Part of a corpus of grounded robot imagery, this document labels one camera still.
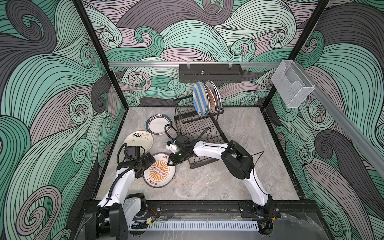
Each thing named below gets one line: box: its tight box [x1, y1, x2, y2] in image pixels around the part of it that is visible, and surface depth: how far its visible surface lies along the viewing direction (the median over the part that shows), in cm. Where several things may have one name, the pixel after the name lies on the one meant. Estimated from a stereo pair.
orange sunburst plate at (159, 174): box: [143, 153, 176, 188], surface depth 85 cm
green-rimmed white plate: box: [145, 113, 173, 136], surface depth 113 cm
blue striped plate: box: [192, 81, 209, 116], surface depth 86 cm
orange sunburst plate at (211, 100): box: [204, 83, 217, 115], surface depth 78 cm
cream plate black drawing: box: [123, 130, 154, 154], surface depth 102 cm
